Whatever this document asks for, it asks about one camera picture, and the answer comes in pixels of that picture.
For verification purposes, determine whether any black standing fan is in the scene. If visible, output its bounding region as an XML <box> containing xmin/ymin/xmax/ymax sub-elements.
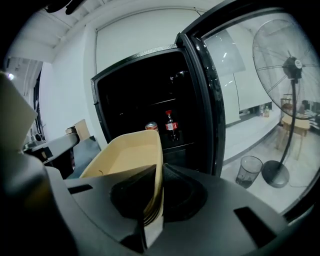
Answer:
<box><xmin>252</xmin><ymin>18</ymin><xmax>320</xmax><ymax>189</ymax></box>

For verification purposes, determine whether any stack of beige trays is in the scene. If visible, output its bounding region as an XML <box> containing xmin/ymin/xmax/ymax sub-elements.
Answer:
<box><xmin>79</xmin><ymin>129</ymin><xmax>165</xmax><ymax>227</ymax></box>

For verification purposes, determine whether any black mini fridge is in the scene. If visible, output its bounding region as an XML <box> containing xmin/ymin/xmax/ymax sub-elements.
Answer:
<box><xmin>90</xmin><ymin>0</ymin><xmax>320</xmax><ymax>223</ymax></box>

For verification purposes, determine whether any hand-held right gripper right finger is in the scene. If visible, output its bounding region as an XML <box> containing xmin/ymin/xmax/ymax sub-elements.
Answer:
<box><xmin>147</xmin><ymin>163</ymin><xmax>293</xmax><ymax>256</ymax></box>

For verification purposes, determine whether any large cardboard box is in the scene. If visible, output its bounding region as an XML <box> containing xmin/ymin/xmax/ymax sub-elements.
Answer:
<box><xmin>65</xmin><ymin>119</ymin><xmax>91</xmax><ymax>141</ymax></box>

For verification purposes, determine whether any orange drink can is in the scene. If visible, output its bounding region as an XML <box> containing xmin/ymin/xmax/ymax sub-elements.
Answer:
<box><xmin>144</xmin><ymin>121</ymin><xmax>160</xmax><ymax>132</ymax></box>

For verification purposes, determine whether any black mesh wastebasket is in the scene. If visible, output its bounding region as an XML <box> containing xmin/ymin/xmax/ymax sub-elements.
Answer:
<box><xmin>235</xmin><ymin>155</ymin><xmax>264</xmax><ymax>190</ymax></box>

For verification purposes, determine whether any wooden stool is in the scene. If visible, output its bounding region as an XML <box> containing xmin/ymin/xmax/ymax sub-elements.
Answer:
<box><xmin>276</xmin><ymin>116</ymin><xmax>312</xmax><ymax>161</ymax></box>

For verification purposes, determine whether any glass refrigerator shelf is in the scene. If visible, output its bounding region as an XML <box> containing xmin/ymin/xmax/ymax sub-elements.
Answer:
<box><xmin>159</xmin><ymin>141</ymin><xmax>197</xmax><ymax>151</ymax></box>

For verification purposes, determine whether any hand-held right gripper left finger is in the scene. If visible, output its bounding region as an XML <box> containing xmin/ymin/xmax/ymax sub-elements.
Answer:
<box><xmin>44</xmin><ymin>164</ymin><xmax>158</xmax><ymax>256</ymax></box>

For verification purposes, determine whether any cola bottle with red label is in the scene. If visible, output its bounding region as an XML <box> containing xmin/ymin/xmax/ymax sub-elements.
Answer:
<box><xmin>164</xmin><ymin>109</ymin><xmax>180</xmax><ymax>143</ymax></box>

